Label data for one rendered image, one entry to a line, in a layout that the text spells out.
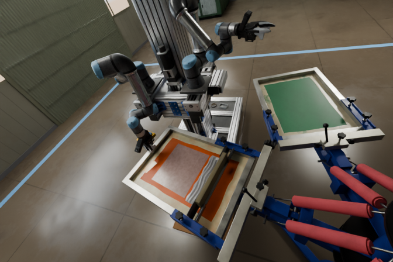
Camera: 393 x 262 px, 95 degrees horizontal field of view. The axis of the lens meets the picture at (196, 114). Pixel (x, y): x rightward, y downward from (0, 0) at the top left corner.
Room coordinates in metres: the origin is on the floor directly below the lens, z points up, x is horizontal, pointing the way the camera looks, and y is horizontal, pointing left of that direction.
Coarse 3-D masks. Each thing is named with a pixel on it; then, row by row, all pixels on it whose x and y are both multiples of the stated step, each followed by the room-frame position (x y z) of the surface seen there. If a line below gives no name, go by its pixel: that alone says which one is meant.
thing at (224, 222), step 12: (168, 132) 1.13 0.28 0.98; (180, 132) 1.07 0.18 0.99; (156, 144) 1.03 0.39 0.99; (144, 156) 0.95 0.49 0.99; (240, 180) 0.51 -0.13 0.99; (144, 192) 0.65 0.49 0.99; (240, 192) 0.45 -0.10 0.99; (156, 204) 0.54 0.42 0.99; (228, 204) 0.41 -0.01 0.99; (228, 216) 0.35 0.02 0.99
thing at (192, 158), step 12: (168, 144) 1.02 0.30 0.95; (180, 144) 0.97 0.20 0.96; (168, 156) 0.90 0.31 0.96; (180, 156) 0.86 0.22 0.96; (192, 156) 0.82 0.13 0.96; (204, 156) 0.79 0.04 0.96; (216, 156) 0.76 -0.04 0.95; (192, 168) 0.72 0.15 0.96; (228, 168) 0.63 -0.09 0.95; (228, 180) 0.56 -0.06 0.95
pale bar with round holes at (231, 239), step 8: (264, 152) 0.61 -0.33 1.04; (264, 160) 0.56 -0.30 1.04; (256, 168) 0.53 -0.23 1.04; (264, 168) 0.52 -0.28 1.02; (256, 176) 0.48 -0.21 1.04; (248, 184) 0.45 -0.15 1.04; (256, 184) 0.44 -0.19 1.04; (248, 200) 0.37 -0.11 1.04; (240, 208) 0.35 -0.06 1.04; (248, 208) 0.34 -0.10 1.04; (240, 216) 0.31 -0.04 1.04; (232, 224) 0.29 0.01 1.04; (240, 224) 0.28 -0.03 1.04; (232, 232) 0.26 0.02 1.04; (240, 232) 0.25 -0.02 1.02; (232, 240) 0.23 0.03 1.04; (224, 248) 0.21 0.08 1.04; (232, 248) 0.20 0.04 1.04; (224, 256) 0.18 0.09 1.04; (232, 256) 0.18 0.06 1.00
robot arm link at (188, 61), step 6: (192, 54) 1.32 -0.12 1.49; (186, 60) 1.28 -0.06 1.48; (192, 60) 1.24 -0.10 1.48; (198, 60) 1.28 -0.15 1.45; (186, 66) 1.24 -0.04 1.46; (192, 66) 1.23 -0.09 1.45; (198, 66) 1.26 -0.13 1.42; (186, 72) 1.26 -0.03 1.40; (192, 72) 1.23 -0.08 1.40; (198, 72) 1.25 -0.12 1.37
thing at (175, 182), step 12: (156, 168) 0.83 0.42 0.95; (168, 168) 0.79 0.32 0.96; (180, 168) 0.76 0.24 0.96; (144, 180) 0.76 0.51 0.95; (156, 180) 0.73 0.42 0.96; (168, 180) 0.70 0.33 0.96; (180, 180) 0.67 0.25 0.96; (192, 180) 0.64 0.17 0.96; (168, 192) 0.61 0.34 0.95; (180, 192) 0.58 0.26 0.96; (216, 192) 0.51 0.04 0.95; (216, 204) 0.44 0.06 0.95; (204, 216) 0.40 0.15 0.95
